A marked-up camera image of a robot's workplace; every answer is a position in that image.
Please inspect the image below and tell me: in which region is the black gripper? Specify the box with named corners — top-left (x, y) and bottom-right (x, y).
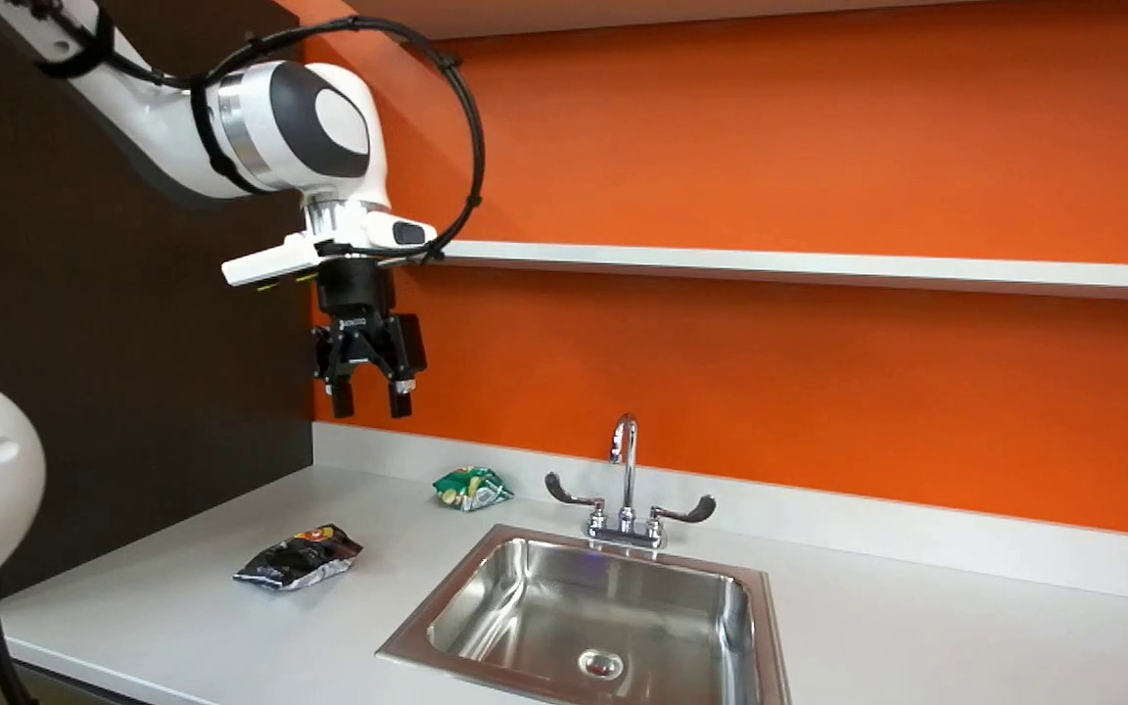
top-left (311, 255), bottom-right (431, 422)

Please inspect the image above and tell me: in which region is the black snack packet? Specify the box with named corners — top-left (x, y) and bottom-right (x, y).
top-left (231, 519), bottom-right (370, 599)

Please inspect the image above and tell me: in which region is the green snack packet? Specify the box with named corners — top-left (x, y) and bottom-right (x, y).
top-left (431, 466), bottom-right (517, 516)

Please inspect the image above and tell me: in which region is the stainless steel sink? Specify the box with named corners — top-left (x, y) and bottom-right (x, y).
top-left (375, 519), bottom-right (795, 705)

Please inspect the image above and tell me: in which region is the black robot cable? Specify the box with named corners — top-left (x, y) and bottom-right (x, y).
top-left (187, 10), bottom-right (490, 267)

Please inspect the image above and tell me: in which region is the chrome faucet with handles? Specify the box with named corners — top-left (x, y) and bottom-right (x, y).
top-left (539, 411), bottom-right (722, 565)

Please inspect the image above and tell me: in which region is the long white wall shelf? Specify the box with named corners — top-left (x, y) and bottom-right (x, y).
top-left (436, 234), bottom-right (1128, 306)

